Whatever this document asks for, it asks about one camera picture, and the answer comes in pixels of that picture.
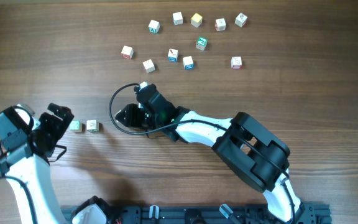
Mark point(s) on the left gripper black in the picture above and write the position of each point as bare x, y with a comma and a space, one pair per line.
58, 126

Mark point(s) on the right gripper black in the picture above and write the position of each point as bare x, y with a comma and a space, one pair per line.
131, 118

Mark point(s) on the green N block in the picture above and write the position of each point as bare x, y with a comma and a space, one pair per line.
76, 126

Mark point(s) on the plain wooden block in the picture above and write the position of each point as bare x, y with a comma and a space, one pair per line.
92, 126

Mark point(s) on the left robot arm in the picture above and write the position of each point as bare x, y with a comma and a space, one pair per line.
30, 178

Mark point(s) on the wooden block red stripes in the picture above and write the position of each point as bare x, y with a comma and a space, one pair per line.
148, 65

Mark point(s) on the wooden block blue side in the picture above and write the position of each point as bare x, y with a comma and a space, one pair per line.
188, 63

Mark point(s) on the wooden block blue picture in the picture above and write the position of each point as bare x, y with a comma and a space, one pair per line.
173, 55

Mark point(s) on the wooden block red left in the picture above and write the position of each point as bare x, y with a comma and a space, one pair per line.
127, 52

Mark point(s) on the green picture block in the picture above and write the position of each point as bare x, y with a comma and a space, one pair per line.
201, 43

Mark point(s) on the wooden block teal side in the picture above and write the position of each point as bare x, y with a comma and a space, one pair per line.
154, 26

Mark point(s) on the wooden block red bottom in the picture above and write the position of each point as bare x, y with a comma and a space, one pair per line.
236, 62

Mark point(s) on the white wooden block top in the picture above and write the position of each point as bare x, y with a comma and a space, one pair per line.
177, 18

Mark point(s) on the yellow wooden block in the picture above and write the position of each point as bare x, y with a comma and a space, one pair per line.
196, 20

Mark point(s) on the wooden block red picture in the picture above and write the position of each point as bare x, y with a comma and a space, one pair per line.
220, 24

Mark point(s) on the wooden block far right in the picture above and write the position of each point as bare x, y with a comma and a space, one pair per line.
241, 19

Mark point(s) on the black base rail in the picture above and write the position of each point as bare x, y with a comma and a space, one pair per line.
309, 213

